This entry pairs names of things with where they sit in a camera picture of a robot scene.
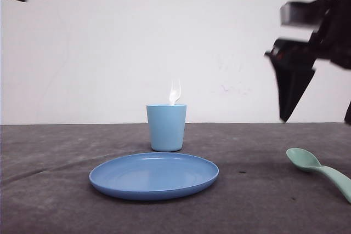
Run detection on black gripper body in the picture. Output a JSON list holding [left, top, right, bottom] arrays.
[[265, 0, 350, 70]]

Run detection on mint green plastic spoon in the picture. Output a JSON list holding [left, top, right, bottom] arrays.
[[286, 147, 350, 203]]

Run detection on white plastic fork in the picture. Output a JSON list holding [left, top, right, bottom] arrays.
[[168, 80, 181, 106]]

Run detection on light blue plastic cup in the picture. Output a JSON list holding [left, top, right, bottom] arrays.
[[146, 104, 187, 152]]

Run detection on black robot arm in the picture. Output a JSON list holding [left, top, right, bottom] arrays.
[[265, 0, 350, 122]]

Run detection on blue plastic plate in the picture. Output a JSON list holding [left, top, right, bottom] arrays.
[[89, 152, 219, 201]]

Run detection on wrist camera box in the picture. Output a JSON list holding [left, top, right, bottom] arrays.
[[280, 0, 336, 30]]

